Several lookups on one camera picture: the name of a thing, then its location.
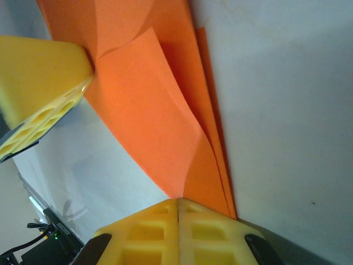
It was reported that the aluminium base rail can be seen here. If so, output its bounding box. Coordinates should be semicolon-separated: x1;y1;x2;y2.
17;171;83;249

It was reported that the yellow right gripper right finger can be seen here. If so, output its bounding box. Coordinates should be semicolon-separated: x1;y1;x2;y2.
179;198;285;265

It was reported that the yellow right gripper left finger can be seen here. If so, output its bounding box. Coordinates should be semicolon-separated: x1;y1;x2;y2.
70;199;180;265

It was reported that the orange paper sheet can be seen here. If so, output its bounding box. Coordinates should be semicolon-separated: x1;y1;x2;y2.
36;0;238;220

